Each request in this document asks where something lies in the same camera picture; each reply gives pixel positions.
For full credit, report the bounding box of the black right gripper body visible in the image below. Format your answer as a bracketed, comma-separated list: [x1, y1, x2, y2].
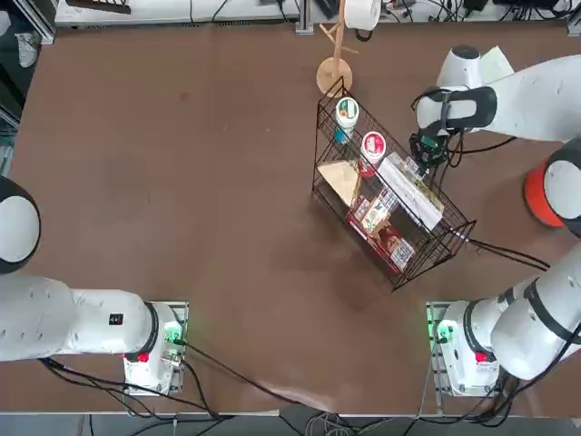
[408, 130, 451, 168]

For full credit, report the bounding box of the orange round bin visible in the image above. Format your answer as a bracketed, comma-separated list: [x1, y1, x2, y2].
[523, 157, 568, 229]

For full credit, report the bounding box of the long white package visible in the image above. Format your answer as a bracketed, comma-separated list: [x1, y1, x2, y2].
[377, 153, 445, 231]

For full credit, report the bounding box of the red packet white label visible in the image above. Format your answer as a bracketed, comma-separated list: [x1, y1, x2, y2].
[347, 189, 400, 240]

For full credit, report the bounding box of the white cup green lid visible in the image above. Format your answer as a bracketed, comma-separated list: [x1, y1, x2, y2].
[333, 95, 361, 145]

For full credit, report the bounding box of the beige snack packet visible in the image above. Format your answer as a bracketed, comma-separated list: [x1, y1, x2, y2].
[316, 159, 363, 206]

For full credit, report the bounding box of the red biscuit packet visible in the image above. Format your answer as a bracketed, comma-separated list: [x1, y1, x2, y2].
[370, 220, 417, 274]

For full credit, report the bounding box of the wooden mug tree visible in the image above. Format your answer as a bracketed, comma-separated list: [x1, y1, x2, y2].
[316, 0, 360, 99]

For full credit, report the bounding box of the white mug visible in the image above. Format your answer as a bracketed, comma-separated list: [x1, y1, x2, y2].
[344, 0, 382, 43]

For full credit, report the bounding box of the white sneaker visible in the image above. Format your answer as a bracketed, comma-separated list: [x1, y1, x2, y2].
[15, 31, 41, 69]

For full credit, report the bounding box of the black wire shelf rack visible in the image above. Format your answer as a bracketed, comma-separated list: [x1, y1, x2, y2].
[310, 75, 478, 293]

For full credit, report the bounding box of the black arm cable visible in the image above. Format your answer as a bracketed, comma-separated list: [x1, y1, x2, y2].
[410, 88, 553, 273]

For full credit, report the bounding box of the aluminium post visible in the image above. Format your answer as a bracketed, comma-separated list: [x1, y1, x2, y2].
[294, 0, 316, 35]

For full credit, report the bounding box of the black base cable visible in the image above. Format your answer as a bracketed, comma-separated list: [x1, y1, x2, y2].
[181, 340, 328, 408]

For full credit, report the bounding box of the white cable trunking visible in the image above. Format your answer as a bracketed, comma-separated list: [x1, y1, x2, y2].
[53, 0, 300, 25]

